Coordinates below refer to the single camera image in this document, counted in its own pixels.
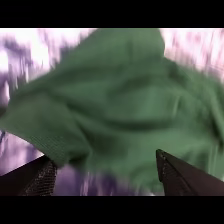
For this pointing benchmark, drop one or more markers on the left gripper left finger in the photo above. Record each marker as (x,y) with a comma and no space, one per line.
(31,180)

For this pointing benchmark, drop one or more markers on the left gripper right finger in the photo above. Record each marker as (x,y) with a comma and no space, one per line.
(183,180)

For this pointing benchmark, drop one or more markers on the green sweater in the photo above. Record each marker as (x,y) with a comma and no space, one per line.
(126,100)

